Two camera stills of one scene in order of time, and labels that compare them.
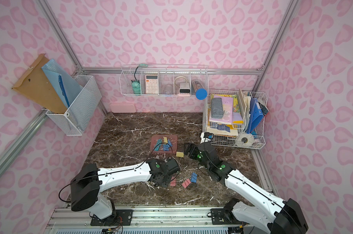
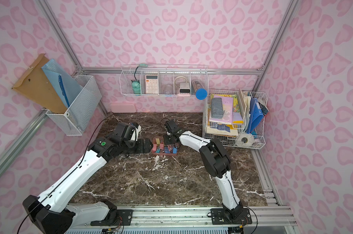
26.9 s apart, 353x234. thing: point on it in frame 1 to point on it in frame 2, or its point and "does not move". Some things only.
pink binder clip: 173,183 to 154,147
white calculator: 151,84 does not move
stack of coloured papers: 231,112 does not move
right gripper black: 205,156 to 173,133
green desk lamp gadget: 136,84 does not move
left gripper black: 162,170 to 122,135
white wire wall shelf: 176,80 does not move
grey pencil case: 217,107 does not move
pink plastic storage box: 164,144 does not move
